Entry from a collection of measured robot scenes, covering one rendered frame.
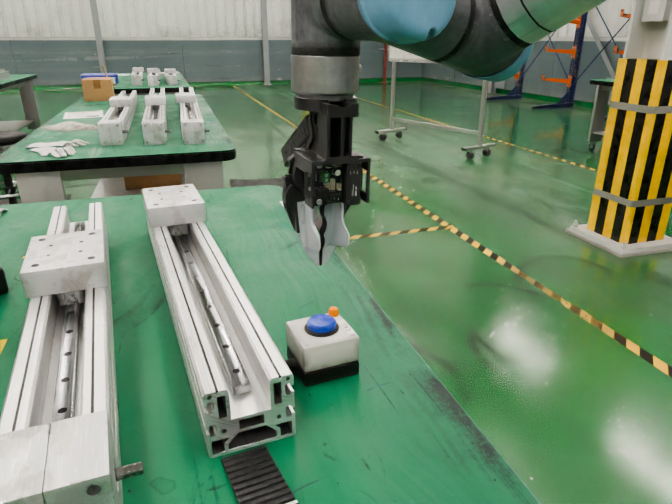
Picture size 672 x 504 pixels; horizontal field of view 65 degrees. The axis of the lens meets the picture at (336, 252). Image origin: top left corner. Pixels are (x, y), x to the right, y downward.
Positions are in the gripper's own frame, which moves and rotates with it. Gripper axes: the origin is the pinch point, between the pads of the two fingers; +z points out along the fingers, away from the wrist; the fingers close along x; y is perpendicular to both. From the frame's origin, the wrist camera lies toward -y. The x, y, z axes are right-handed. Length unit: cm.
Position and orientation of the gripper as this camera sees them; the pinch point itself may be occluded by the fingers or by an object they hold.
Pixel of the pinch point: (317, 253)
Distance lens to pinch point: 69.1
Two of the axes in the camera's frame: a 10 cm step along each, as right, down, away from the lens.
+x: 9.2, -1.3, 3.6
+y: 3.9, 3.6, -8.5
